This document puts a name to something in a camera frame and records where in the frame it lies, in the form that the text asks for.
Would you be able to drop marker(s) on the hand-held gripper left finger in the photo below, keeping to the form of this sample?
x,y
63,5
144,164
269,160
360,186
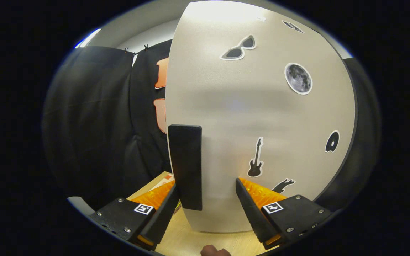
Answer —
x,y
162,220

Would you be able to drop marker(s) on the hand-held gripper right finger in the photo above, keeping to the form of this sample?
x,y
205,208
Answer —
x,y
253,213

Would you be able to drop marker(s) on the beige shoe cabinet door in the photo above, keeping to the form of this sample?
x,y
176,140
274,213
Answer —
x,y
226,106

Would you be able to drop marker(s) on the beige cover book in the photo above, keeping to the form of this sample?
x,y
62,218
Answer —
x,y
162,181

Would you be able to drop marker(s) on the grey curved panel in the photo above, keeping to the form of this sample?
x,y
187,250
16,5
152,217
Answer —
x,y
80,204

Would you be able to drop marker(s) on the black backdrop cloth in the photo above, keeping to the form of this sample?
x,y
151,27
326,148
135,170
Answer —
x,y
91,124

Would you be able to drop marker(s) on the row of black cloth clips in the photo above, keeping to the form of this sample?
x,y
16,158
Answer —
x,y
146,46

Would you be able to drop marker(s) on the long ceiling light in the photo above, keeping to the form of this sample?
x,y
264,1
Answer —
x,y
89,37

